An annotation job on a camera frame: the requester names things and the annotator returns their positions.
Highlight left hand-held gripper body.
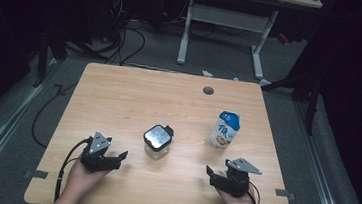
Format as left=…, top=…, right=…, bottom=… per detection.
left=79, top=130, right=125, bottom=176

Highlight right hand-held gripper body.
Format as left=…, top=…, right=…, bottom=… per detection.
left=216, top=155, right=264, bottom=200

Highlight clear jar with black lid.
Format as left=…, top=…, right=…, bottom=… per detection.
left=140, top=122, right=176, bottom=162

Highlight white and blue pouch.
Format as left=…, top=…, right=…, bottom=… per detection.
left=207, top=109, right=243, bottom=152

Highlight person's left hand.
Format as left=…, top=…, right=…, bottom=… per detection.
left=62, top=158, right=112, bottom=204

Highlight grey tape strip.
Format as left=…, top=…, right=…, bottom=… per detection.
left=273, top=187, right=297, bottom=202
left=24, top=168, right=50, bottom=181

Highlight round grey table grommet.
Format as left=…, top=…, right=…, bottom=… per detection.
left=202, top=85, right=216, bottom=96

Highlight black stand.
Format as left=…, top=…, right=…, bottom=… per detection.
left=32, top=26, right=70, bottom=91
left=256, top=64, right=325, bottom=137

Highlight small red object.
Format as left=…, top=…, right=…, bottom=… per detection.
left=276, top=32, right=291, bottom=46

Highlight white-framed desk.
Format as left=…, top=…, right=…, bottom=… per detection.
left=175, top=0, right=324, bottom=87

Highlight left hand-held gripper black cable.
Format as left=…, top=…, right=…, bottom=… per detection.
left=53, top=133, right=95, bottom=204

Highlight thin black floor cable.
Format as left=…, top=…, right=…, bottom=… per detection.
left=29, top=77, right=80, bottom=152

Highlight metal floor rail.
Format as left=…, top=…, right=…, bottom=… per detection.
left=0, top=53, right=60, bottom=201
left=284, top=98, right=360, bottom=204

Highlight bundle of black floor cables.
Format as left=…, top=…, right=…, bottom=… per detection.
left=61, top=12, right=149, bottom=69

